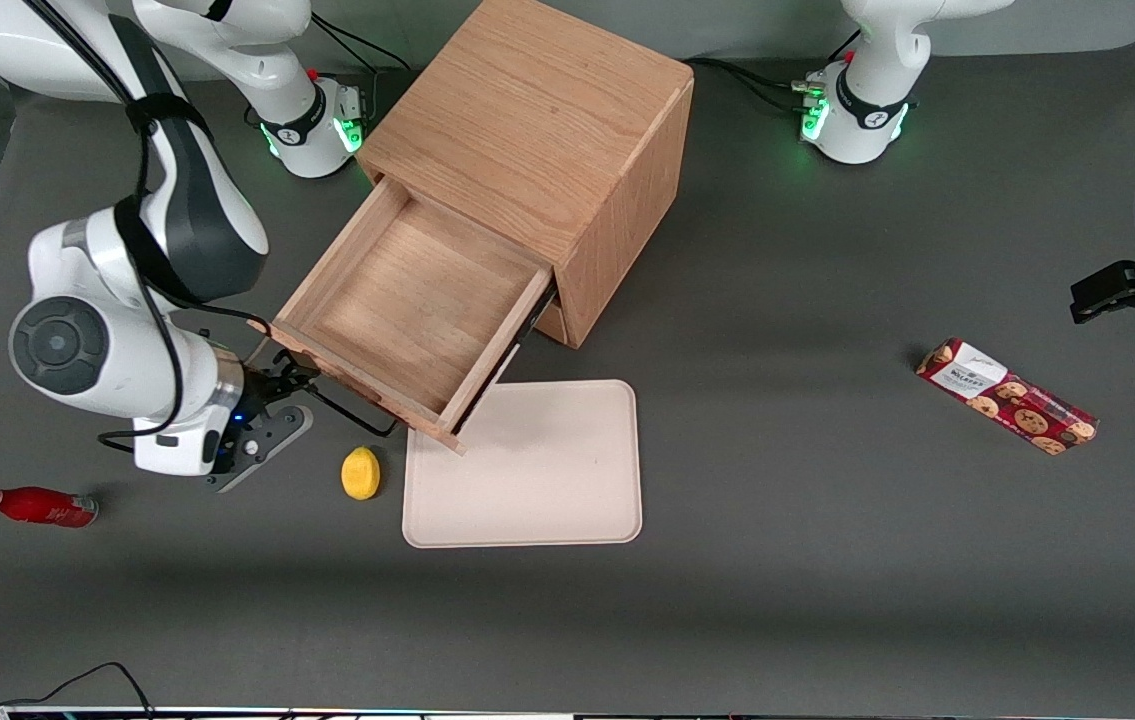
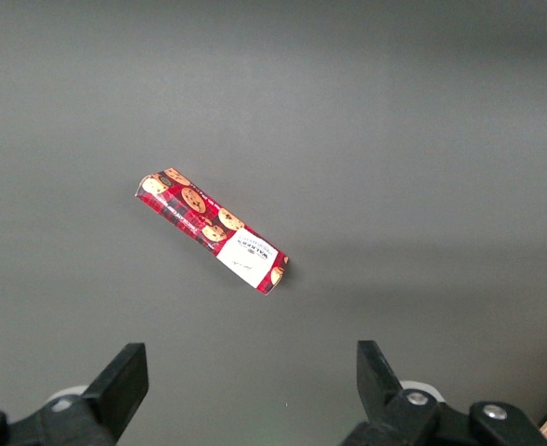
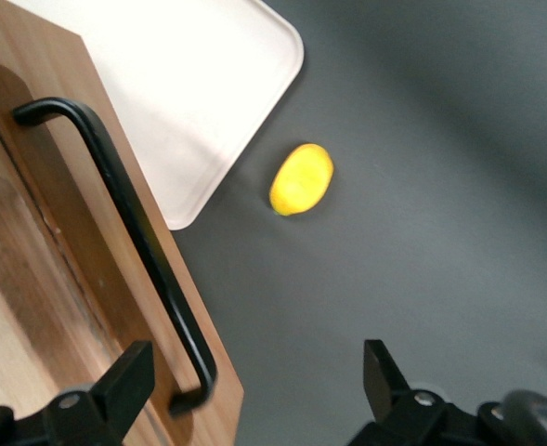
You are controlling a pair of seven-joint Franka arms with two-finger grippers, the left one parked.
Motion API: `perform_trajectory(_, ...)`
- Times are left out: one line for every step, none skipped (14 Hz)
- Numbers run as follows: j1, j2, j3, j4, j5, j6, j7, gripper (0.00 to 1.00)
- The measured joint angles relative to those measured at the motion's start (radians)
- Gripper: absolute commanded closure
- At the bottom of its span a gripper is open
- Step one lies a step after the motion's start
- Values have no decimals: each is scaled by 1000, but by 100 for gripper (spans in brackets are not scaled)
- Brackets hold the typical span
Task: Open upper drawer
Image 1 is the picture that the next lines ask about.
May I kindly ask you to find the dark grey table mat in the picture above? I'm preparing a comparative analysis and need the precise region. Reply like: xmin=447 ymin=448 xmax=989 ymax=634
xmin=0 ymin=38 xmax=1135 ymax=713

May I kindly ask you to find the red soda bottle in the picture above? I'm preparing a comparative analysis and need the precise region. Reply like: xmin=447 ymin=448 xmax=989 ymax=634
xmin=0 ymin=486 xmax=100 ymax=528

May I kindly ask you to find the black left arm base cable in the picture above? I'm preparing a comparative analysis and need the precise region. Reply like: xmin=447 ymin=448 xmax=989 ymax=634
xmin=689 ymin=57 xmax=828 ymax=113

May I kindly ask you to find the red cookie box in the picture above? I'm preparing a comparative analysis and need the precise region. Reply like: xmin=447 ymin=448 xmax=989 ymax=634
xmin=915 ymin=337 xmax=1099 ymax=457

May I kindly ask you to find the black arm base cable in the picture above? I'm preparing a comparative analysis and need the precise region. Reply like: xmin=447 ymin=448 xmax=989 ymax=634
xmin=307 ymin=20 xmax=414 ymax=77
xmin=689 ymin=57 xmax=828 ymax=113

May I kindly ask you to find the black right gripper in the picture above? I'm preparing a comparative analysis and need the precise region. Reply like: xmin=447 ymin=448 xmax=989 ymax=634
xmin=240 ymin=354 xmax=321 ymax=422

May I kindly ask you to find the yellow lemon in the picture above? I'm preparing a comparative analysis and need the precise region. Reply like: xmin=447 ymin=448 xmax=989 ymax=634
xmin=341 ymin=446 xmax=382 ymax=501

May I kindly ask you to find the thin black table-edge cable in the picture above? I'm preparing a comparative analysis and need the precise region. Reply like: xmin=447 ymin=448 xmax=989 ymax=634
xmin=0 ymin=661 xmax=157 ymax=717

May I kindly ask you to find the black right arm base cable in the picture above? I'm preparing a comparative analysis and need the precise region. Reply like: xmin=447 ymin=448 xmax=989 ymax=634
xmin=307 ymin=20 xmax=414 ymax=77

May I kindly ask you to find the black cable along right arm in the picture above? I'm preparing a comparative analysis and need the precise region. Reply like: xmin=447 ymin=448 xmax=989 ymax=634
xmin=27 ymin=0 xmax=263 ymax=453

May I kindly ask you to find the grey wrist camera mount plate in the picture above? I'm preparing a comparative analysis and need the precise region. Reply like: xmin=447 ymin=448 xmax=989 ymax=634
xmin=205 ymin=404 xmax=314 ymax=493

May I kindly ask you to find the oak wooden drawer cabinet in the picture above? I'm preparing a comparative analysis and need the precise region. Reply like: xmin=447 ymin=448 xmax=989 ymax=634
xmin=357 ymin=0 xmax=696 ymax=349

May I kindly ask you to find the beige rectangular tray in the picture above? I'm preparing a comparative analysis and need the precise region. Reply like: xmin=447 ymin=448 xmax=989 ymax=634
xmin=402 ymin=379 xmax=644 ymax=549

